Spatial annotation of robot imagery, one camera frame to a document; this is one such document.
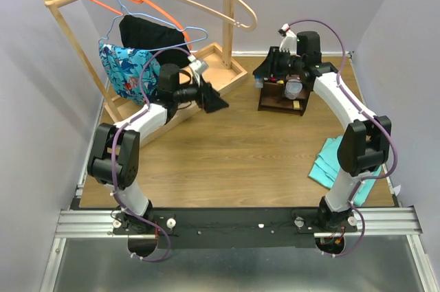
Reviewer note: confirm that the black garment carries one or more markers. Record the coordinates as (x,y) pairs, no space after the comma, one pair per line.
(138,35)

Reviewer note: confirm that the blue patterned shorts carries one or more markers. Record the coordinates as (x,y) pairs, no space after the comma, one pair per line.
(124,76)

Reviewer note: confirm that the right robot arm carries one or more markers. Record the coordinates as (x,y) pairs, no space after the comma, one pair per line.
(287,76)

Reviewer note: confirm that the wooden clothes rack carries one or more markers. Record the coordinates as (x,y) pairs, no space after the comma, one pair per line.
(223,78)

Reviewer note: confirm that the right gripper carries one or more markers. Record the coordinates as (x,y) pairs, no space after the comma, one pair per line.
(269,66)

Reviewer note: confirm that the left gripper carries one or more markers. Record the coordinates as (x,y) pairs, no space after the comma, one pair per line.
(208,98)

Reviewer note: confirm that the clear paperclip jar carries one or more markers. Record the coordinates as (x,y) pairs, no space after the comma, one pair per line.
(293,88)

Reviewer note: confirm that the teal folded cloth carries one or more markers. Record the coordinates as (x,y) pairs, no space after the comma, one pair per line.
(326,168)

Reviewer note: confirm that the light blue wire hanger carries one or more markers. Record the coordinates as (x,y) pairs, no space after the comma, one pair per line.
(195,35)

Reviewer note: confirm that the brown wooden desk organizer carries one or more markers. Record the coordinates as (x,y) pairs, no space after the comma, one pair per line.
(272,99)

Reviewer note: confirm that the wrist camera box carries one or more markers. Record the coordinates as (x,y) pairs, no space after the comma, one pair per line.
(198,67)
(289,41)

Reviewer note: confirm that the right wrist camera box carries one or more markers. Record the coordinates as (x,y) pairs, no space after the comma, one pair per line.
(289,41)

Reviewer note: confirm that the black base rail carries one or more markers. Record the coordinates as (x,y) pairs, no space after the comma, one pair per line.
(236,227)

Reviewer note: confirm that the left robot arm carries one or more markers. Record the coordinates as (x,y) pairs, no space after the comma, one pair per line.
(114,158)

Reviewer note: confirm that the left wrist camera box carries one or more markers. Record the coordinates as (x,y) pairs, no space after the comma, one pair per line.
(198,67)

